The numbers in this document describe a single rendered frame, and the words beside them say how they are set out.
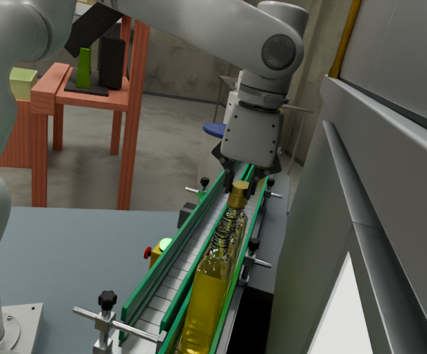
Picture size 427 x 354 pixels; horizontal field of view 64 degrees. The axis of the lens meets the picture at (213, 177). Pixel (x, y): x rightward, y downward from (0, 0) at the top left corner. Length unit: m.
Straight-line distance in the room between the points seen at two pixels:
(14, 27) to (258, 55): 0.38
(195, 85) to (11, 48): 8.84
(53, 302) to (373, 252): 1.10
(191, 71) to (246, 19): 8.85
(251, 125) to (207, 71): 8.86
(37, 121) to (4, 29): 2.25
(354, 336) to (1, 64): 0.59
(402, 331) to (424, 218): 0.05
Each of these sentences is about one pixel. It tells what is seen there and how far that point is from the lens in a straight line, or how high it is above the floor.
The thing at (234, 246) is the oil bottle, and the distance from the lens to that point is 0.64.
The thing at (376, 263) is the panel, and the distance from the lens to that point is 0.23.
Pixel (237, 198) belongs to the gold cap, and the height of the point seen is 1.33.
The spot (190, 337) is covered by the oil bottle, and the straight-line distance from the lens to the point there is 0.69.
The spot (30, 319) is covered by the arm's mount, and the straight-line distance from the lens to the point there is 1.11.
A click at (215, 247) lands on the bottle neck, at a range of 0.57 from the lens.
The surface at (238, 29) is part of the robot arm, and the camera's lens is 0.50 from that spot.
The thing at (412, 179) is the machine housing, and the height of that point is 1.54.
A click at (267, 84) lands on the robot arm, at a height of 1.55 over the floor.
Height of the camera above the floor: 1.59
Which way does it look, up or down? 21 degrees down
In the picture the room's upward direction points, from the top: 12 degrees clockwise
